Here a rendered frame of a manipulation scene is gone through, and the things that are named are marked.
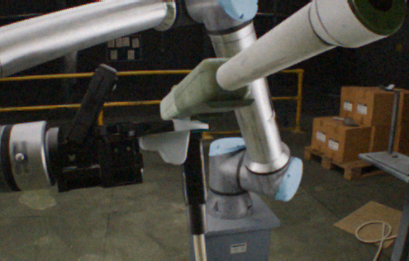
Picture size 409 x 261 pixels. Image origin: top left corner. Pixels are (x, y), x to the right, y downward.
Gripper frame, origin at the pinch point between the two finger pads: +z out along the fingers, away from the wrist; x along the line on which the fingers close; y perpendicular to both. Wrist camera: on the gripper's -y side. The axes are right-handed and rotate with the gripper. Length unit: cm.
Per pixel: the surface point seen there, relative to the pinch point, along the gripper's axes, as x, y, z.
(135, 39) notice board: -1018, -369, 93
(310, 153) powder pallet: -273, 34, 207
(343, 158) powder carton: -216, 40, 209
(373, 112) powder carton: -205, -3, 248
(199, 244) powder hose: -0.1, 17.7, -1.5
